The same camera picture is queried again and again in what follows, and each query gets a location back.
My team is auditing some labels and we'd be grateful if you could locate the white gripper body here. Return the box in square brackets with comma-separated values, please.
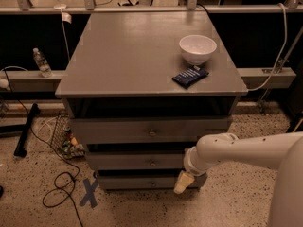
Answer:
[184, 147, 208, 176]

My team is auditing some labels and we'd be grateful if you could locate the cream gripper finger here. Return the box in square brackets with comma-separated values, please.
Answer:
[174, 171, 195, 194]

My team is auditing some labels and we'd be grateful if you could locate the grey drawer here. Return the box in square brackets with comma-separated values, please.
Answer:
[96, 173, 208, 191]
[70, 116, 232, 144]
[85, 152, 184, 170]

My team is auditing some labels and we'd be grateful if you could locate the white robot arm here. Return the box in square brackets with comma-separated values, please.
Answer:
[174, 132, 303, 227]

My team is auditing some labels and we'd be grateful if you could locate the grey bottom drawer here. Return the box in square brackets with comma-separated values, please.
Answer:
[96, 173, 208, 191]

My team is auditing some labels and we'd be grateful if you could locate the grey drawer cabinet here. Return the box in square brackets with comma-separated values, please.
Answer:
[56, 10, 247, 178]

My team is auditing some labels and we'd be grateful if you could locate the grey top drawer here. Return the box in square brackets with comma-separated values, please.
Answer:
[70, 116, 232, 144]

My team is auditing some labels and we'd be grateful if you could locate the dark blue snack packet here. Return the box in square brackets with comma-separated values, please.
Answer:
[172, 65, 209, 89]

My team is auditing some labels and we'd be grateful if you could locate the blue tape cross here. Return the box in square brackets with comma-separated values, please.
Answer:
[80, 179, 98, 208]

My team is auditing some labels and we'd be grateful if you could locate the white ceramic bowl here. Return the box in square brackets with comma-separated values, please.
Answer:
[179, 35, 217, 65]

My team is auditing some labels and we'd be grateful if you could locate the grey metal railing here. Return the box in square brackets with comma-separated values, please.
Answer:
[0, 0, 303, 94]

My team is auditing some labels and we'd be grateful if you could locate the black bar on floor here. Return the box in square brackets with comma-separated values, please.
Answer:
[14, 103, 40, 158]

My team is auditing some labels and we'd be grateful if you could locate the clear plastic water bottle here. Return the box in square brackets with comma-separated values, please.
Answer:
[33, 48, 52, 78]

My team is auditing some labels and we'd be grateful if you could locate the white hanging cable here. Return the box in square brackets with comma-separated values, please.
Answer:
[246, 2, 289, 93]

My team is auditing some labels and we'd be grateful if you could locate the wire mesh basket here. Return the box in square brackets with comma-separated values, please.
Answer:
[50, 114, 85, 159]

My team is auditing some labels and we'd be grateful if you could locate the black floor cable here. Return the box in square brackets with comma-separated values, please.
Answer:
[2, 69, 84, 227]

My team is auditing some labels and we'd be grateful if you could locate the white lamp with cord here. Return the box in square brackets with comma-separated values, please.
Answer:
[54, 0, 72, 59]

